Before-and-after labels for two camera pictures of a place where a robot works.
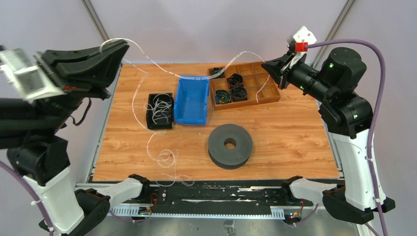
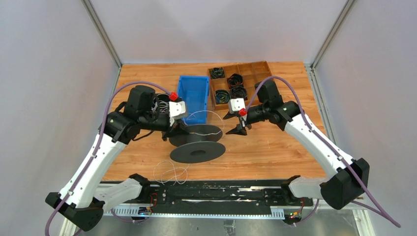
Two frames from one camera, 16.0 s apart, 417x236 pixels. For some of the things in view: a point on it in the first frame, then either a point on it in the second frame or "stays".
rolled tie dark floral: x=238 y=93 stays
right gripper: x=280 y=74 → x=239 y=130
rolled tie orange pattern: x=234 y=79 stays
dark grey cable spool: x=226 y=158 → x=199 y=144
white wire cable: x=167 y=71 → x=163 y=169
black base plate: x=228 y=193 stays
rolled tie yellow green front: x=223 y=96 stays
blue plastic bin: x=191 y=100 stays
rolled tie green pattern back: x=215 y=70 stays
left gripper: x=90 y=65 → x=178 y=129
